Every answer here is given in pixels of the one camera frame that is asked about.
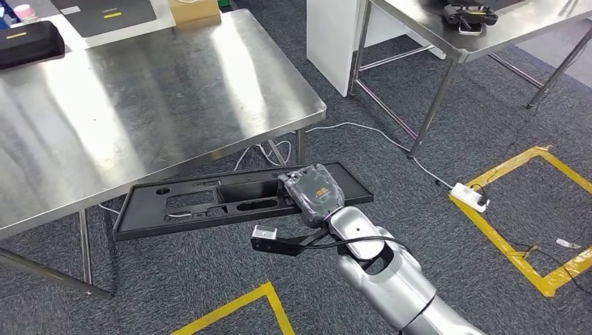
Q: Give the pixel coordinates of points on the white panel box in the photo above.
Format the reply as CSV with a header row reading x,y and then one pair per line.
x,y
330,46

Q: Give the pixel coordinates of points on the dark grey flat case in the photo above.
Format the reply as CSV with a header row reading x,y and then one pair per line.
x,y
138,9

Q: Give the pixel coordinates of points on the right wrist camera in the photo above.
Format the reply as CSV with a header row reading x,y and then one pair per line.
x,y
263,232

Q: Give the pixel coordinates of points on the clear plastic scrap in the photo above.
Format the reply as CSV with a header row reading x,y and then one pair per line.
x,y
568,243

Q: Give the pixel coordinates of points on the black plastic panel part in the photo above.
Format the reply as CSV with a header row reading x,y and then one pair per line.
x,y
138,217

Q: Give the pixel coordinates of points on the white power strip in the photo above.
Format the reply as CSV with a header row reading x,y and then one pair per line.
x,y
467,195

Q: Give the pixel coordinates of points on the black hard case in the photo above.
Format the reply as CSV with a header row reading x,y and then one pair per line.
x,y
32,46

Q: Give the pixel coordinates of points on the cardboard box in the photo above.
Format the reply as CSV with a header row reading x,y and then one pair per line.
x,y
194,11

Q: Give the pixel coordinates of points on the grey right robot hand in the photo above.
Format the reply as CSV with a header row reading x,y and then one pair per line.
x,y
317,194

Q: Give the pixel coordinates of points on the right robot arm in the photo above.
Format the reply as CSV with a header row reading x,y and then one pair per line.
x,y
393,286

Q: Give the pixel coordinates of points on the pink lidded jar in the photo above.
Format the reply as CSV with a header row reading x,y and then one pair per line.
x,y
24,11

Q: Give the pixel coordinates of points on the yellow floor tape square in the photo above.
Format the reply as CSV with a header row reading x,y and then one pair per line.
x,y
276,305

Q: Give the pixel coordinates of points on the steel workbench table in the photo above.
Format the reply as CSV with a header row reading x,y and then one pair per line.
x,y
162,92

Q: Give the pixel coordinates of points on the black handheld controller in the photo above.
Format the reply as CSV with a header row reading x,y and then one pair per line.
x,y
467,16

